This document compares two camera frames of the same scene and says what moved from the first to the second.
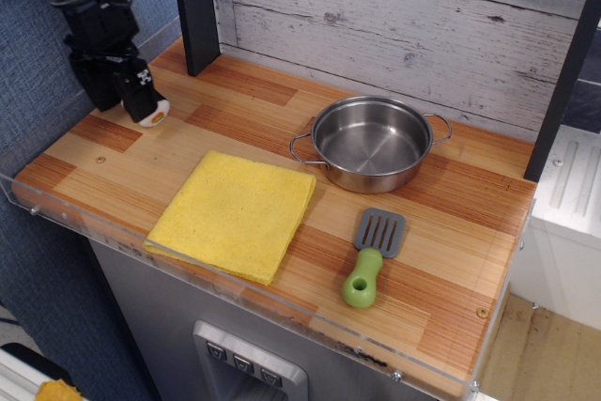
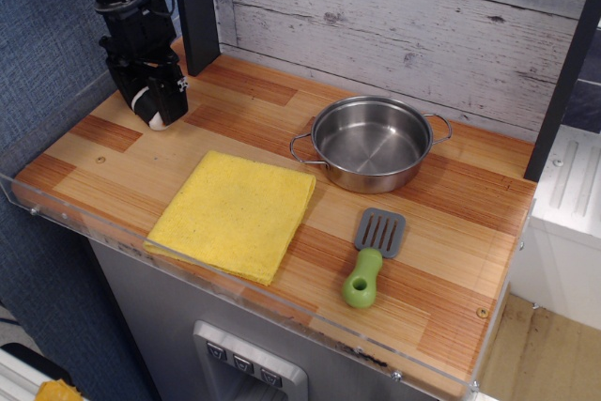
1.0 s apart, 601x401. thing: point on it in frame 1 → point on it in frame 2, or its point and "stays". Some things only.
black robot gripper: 100,19 → 138,30
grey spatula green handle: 380,234 stays
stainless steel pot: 371,144 stays
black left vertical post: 196,7 stays
